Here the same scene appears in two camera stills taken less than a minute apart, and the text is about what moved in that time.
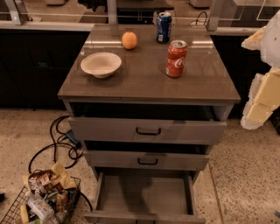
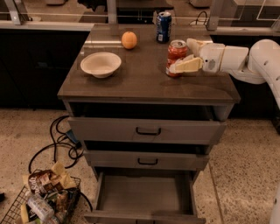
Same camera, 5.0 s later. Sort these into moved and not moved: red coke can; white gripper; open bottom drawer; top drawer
Moved: white gripper
Not moved: top drawer; open bottom drawer; red coke can
